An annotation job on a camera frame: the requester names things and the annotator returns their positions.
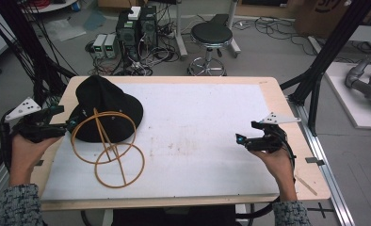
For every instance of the white table mat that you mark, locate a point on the white table mat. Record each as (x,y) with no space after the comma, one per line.
(190,141)

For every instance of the black metal frame post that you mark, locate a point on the black metal frame post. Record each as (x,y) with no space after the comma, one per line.
(26,40)
(328,53)

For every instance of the person's left hand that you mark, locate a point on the person's left hand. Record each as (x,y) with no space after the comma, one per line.
(23,157)

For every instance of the black computer tower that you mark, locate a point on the black computer tower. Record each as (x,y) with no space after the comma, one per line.
(127,34)
(148,26)

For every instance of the cardboard box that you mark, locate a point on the cardboard box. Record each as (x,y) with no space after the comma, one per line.
(318,15)

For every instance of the aluminium rail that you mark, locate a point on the aluminium rail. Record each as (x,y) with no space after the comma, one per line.
(325,163)

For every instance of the person's right hand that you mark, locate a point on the person's right hand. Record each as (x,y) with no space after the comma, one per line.
(281,169)

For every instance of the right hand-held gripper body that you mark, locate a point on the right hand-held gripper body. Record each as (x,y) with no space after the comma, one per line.
(273,139)

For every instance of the black bucket hat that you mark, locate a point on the black bucket hat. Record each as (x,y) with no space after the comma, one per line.
(102,94)

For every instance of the black tape strip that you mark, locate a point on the black tape strip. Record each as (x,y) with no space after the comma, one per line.
(314,161)

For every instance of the white table legs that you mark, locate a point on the white table legs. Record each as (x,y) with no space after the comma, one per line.
(180,34)

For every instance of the black round stool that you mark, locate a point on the black round stool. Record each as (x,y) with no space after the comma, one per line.
(211,33)

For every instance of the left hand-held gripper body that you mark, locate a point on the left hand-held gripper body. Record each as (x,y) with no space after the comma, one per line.
(33,127)

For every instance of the grey power supply unit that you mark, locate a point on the grey power supply unit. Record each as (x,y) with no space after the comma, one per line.
(99,45)
(110,45)

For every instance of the round white table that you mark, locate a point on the round white table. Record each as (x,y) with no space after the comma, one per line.
(48,5)

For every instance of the thin wooden stick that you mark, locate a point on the thin wooden stick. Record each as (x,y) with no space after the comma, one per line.
(306,185)

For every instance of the white platform board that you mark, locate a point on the white platform board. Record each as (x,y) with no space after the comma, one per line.
(346,100)

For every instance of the white box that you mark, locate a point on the white box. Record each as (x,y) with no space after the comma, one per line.
(134,13)

